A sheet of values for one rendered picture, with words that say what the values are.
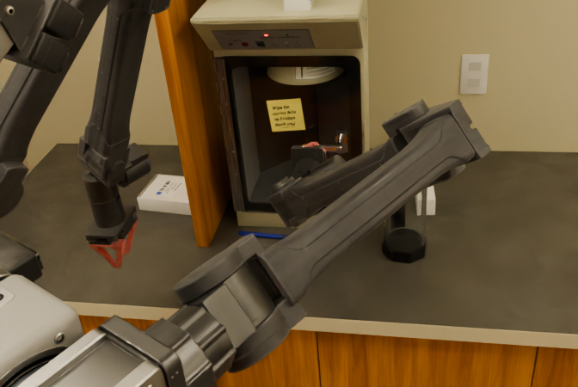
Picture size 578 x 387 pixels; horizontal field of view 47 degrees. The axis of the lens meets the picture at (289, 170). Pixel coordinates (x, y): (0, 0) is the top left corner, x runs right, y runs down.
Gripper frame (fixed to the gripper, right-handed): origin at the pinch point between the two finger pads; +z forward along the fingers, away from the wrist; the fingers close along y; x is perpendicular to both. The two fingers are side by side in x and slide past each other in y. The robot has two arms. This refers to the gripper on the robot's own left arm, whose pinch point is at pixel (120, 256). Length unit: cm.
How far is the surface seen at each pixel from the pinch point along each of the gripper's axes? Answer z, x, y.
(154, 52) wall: -13, 18, 76
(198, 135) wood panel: -11.3, -9.0, 29.5
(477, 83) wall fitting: -2, -73, 76
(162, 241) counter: 16.2, 3.6, 25.8
